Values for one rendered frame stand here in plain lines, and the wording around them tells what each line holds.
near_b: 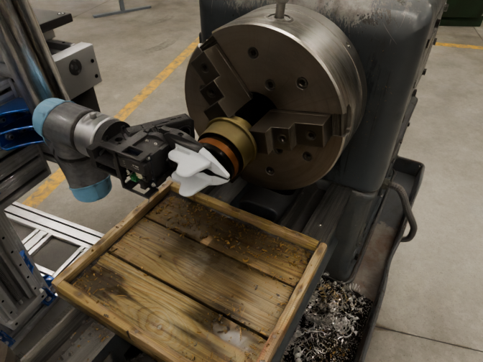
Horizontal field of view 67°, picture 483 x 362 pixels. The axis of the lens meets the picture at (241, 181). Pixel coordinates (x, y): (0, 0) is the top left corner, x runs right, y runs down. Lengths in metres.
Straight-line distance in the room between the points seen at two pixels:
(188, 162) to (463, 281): 1.64
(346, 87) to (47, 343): 0.60
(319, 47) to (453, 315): 1.46
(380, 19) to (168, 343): 0.61
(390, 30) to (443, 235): 1.57
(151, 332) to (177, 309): 0.05
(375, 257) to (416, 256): 0.82
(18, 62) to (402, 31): 0.64
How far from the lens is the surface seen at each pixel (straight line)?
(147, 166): 0.52
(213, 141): 0.53
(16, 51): 0.74
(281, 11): 0.61
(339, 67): 0.59
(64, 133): 0.65
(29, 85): 0.76
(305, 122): 0.56
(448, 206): 2.33
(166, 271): 0.65
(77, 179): 0.72
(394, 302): 1.77
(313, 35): 0.60
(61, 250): 1.71
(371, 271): 1.13
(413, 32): 0.69
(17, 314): 1.39
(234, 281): 0.63
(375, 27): 0.69
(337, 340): 0.94
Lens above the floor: 1.40
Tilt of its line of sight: 40 degrees down
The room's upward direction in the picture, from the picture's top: straight up
